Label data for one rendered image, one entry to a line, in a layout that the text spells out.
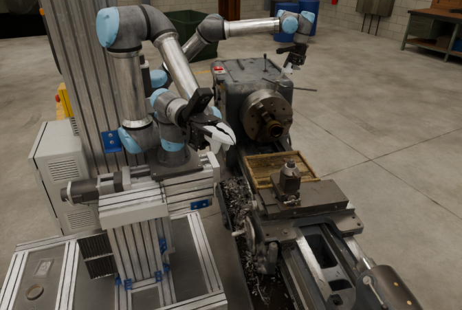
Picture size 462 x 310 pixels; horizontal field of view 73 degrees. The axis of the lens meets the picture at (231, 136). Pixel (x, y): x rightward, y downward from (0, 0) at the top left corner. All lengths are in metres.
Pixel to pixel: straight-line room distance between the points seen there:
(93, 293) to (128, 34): 1.61
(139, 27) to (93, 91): 0.41
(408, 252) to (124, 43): 2.46
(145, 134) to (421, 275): 2.18
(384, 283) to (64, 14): 1.36
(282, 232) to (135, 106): 0.81
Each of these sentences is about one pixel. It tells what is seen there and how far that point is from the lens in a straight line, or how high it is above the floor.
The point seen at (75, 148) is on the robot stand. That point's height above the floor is 1.23.
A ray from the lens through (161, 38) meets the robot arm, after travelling 1.12.
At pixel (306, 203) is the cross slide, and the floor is 0.97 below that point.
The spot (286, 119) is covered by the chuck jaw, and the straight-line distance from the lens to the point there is 1.89.
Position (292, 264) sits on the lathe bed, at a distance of 1.40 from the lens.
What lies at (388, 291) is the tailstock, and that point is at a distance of 1.06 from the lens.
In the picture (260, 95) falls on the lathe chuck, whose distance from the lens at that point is 1.86.
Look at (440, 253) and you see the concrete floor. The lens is 2.96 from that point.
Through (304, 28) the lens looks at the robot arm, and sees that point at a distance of 1.75.
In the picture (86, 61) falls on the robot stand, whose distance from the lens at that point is 1.36.
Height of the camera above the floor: 1.95
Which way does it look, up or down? 31 degrees down
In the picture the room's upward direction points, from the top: straight up
